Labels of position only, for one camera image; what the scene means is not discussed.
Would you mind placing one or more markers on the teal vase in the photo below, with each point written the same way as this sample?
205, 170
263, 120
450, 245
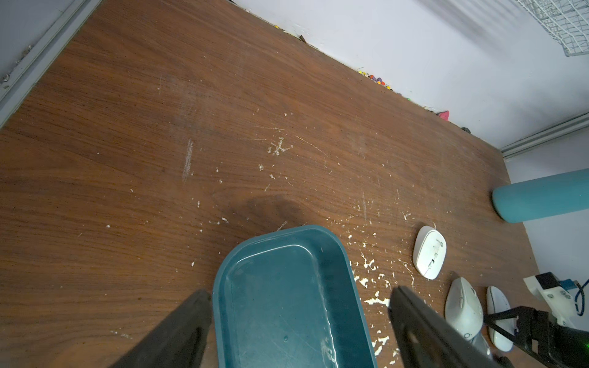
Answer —
543, 197

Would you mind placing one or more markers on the silver mouse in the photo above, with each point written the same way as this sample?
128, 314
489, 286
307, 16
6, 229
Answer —
481, 345

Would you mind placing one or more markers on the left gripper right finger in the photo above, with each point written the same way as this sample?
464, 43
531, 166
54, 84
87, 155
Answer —
425, 339

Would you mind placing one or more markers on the white ergonomic mouse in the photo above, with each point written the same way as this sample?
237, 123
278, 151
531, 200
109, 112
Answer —
463, 310

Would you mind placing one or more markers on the teal plastic storage box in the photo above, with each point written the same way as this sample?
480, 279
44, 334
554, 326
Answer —
289, 299

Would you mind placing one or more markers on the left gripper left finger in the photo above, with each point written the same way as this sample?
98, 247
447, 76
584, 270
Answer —
179, 340

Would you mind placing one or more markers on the white wire wall shelf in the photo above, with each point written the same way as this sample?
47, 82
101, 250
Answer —
566, 21

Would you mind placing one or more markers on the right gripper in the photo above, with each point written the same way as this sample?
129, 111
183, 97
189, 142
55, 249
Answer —
541, 337

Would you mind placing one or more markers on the black mouse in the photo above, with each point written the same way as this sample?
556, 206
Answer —
503, 361

